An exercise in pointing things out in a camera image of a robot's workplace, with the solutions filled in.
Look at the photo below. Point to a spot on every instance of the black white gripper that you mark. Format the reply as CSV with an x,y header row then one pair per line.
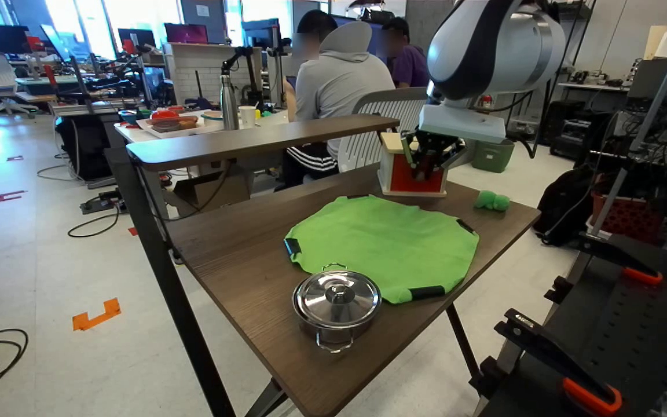
x,y
456,120

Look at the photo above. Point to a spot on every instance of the small wooden box orange drawer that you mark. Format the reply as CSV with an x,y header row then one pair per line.
x,y
394,172

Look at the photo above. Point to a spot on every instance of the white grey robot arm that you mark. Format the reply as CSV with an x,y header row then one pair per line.
x,y
481,49

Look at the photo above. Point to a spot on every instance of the green plush toy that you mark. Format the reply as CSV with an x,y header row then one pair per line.
x,y
492,201

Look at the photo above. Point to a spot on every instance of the person in purple shirt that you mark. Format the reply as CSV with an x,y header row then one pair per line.
x,y
403,57

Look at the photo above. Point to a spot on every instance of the green cloth mat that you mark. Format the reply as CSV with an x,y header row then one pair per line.
x,y
405,250

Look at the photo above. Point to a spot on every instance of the person in grey hoodie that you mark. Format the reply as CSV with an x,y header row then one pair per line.
x,y
334,74

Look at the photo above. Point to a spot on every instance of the small steel pot with lid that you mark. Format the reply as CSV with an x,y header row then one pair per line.
x,y
334,305

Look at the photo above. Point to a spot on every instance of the black orange clamp far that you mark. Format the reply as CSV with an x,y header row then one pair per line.
x,y
631,265

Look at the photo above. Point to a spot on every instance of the black orange clamp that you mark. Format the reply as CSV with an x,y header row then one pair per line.
x,y
631,265
592,395

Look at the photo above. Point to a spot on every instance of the black orange clamp near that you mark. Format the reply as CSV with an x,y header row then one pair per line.
x,y
592,395

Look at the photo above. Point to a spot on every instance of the orange floor tape marker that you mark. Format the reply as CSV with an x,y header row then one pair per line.
x,y
87,320

